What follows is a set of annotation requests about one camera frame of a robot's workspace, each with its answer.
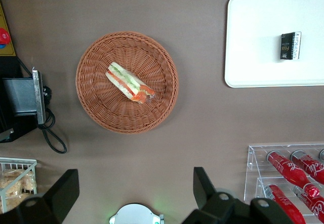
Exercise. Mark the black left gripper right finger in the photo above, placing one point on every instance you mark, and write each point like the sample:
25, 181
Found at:
217, 208

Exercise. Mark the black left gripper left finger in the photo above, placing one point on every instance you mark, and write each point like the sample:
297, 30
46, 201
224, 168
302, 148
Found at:
55, 198

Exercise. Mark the plastic-wrapped vegetable sandwich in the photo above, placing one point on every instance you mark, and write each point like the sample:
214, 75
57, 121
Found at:
127, 82

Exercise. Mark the round brown wicker basket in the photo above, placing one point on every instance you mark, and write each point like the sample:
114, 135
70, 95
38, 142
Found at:
157, 57

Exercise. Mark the white plastic tray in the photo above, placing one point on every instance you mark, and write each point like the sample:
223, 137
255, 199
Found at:
253, 44

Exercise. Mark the clear bag of rice crackers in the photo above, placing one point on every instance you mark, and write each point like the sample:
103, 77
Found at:
10, 196
15, 177

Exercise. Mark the clear acrylic bottle rack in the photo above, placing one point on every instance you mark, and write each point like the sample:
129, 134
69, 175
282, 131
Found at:
253, 163

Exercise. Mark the grey round device green light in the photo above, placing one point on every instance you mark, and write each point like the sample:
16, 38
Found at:
136, 215

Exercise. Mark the black snack packet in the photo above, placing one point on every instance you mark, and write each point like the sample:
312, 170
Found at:
290, 46

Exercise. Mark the yellow emergency stop box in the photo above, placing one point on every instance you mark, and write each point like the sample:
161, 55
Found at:
5, 19

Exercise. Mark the grey metal bracket box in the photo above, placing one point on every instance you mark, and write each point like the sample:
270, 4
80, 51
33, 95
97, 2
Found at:
22, 95

